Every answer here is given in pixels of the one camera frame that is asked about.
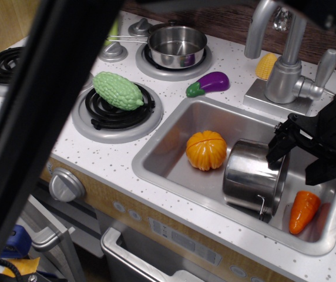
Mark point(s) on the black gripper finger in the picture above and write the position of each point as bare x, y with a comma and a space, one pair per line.
278, 147
320, 171

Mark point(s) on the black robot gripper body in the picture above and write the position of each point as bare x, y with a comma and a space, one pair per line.
315, 135

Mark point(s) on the tall stainless steel pot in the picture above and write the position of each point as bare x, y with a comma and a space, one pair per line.
252, 183

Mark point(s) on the stainless steel sink basin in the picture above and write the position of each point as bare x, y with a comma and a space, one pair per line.
162, 161

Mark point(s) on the orange toy carrot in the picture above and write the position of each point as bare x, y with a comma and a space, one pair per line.
303, 210

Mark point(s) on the silver toy faucet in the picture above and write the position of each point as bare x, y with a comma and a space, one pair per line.
286, 89

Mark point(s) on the orange toy pumpkin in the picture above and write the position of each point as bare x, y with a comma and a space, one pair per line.
206, 150

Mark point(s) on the yellow toy corn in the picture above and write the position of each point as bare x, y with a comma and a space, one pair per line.
265, 66

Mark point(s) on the purple toy eggplant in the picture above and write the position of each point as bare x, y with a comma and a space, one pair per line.
211, 82

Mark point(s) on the clear crystal pendant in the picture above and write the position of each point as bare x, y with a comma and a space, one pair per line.
281, 20

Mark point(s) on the back right black burner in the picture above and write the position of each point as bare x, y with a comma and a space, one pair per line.
145, 64

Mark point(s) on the black burner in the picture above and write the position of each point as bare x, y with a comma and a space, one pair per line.
0, 67
97, 120
145, 64

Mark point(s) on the green toy bitter gourd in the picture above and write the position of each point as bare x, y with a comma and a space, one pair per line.
118, 91

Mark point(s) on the front right black burner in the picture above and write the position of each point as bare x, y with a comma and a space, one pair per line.
97, 120

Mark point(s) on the silver stove knob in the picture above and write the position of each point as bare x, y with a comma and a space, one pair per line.
113, 52
140, 28

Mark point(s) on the green plastic cutting board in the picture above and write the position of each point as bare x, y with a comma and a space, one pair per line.
114, 31

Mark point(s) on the large silver oven dial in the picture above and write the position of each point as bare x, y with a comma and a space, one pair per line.
64, 186

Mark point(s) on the black foreground pole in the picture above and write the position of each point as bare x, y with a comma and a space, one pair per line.
64, 41

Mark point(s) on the blue clamp tool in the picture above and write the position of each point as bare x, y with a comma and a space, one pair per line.
18, 243

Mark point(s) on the yellow tape piece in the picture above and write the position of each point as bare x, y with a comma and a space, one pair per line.
24, 266

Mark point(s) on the front left black burner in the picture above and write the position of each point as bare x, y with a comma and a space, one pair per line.
0, 67

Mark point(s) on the steel saucepan with handle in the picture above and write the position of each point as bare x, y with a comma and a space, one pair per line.
171, 46

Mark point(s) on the silver dishwasher door handle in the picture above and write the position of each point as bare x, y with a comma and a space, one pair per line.
142, 270

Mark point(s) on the silver oven door handle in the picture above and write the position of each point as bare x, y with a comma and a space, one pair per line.
45, 230

